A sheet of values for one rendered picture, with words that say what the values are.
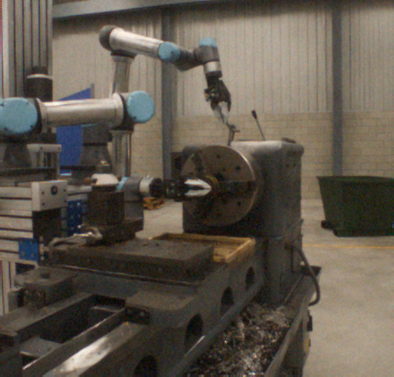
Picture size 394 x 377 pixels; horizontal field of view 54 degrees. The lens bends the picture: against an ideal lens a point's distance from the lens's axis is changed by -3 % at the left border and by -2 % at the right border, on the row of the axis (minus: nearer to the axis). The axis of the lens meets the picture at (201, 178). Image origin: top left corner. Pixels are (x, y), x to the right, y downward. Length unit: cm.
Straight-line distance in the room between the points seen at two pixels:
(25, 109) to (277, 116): 1047
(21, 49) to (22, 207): 70
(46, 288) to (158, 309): 29
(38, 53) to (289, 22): 1063
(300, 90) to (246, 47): 198
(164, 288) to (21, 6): 134
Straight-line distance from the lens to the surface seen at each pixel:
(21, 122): 133
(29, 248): 146
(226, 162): 151
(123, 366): 81
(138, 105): 145
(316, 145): 1149
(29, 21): 187
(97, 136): 184
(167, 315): 80
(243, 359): 130
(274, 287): 170
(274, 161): 162
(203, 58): 171
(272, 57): 1188
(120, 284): 96
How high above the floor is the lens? 119
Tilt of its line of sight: 3 degrees down
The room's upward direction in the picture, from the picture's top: 1 degrees counter-clockwise
